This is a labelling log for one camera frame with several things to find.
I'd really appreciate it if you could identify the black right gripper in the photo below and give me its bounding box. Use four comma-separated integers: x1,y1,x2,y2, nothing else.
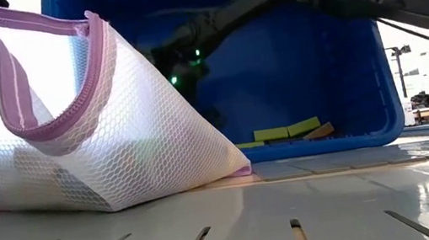
149,31,217,112

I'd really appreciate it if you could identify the green wooden block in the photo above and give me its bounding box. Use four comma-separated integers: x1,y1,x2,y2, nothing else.
234,140,265,151
253,125,291,144
286,115,323,138

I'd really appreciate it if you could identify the blue plastic bin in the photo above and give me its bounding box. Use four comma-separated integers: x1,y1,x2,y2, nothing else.
38,0,410,193

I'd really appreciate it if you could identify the natural wooden block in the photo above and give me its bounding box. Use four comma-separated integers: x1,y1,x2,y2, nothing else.
301,121,336,141

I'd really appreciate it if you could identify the white plastic container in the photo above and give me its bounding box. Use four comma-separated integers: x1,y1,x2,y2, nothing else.
401,101,416,127

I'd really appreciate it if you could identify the black background rig frame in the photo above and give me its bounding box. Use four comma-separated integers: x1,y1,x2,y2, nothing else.
384,43,420,101

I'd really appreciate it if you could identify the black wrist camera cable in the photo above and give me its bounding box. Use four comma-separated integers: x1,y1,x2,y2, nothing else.
376,10,429,73

